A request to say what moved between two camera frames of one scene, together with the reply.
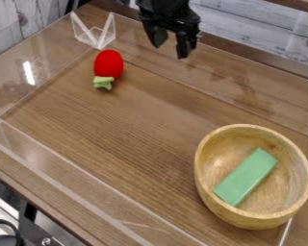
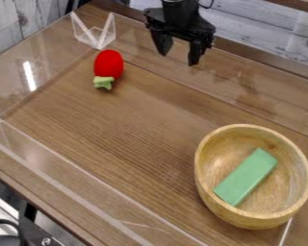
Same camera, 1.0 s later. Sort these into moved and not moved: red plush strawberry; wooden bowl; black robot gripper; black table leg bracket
Moved: black robot gripper
Not moved: red plush strawberry; black table leg bracket; wooden bowl
